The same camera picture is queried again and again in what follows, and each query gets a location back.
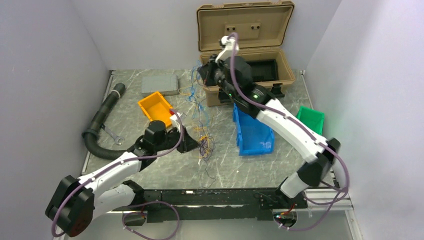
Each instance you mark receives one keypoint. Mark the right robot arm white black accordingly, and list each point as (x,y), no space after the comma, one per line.
(259,103)

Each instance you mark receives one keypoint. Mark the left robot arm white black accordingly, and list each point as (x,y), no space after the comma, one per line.
(78,201)

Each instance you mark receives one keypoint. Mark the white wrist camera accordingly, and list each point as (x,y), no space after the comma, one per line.
(176,120)
(229,46)

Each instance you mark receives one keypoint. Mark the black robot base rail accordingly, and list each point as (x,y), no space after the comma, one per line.
(213,204)

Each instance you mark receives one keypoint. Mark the grey plastic case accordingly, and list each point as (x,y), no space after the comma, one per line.
(167,85)

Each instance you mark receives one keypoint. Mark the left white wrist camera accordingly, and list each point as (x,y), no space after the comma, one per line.
(176,120)

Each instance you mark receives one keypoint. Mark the black tray in toolbox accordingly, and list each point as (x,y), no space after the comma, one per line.
(264,70)

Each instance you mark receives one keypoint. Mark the silver wrench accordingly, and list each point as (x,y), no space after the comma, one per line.
(118,140)

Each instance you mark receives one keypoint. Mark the green plastic bin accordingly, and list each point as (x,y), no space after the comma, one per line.
(313,119)

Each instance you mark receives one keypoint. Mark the orange plastic bin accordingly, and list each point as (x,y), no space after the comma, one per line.
(156,108)

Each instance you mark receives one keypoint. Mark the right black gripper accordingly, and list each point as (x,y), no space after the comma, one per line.
(207,70)

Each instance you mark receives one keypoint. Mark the blue plastic bin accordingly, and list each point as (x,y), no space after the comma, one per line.
(253,138)

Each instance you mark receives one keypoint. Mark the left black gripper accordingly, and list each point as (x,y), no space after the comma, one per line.
(187,143)

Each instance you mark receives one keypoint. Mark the tan open toolbox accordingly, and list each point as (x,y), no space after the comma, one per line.
(261,28)

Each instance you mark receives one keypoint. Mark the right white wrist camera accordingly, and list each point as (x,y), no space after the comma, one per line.
(229,46)

